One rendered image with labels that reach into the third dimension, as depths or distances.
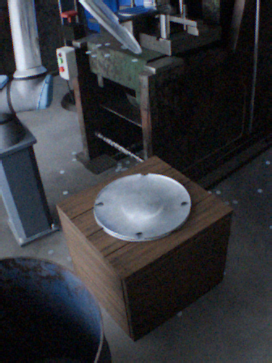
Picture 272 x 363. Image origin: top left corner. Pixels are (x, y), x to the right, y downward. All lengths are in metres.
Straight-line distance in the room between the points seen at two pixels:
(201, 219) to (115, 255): 0.27
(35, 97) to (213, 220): 0.68
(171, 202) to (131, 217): 0.13
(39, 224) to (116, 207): 0.53
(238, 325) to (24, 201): 0.91
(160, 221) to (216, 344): 0.45
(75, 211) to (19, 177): 0.34
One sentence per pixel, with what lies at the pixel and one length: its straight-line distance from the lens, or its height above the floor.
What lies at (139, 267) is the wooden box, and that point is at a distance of 1.04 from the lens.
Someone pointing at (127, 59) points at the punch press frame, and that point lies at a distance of 1.52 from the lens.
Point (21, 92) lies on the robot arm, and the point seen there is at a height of 0.64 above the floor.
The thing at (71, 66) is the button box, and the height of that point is 0.55.
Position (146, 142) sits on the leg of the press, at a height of 0.34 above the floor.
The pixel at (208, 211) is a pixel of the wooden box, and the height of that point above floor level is 0.35.
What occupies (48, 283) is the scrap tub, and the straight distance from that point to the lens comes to 0.99.
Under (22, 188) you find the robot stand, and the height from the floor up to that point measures 0.27.
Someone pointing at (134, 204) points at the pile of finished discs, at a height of 0.37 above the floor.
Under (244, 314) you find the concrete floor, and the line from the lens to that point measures 1.38.
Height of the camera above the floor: 1.15
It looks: 38 degrees down
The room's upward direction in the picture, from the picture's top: 5 degrees counter-clockwise
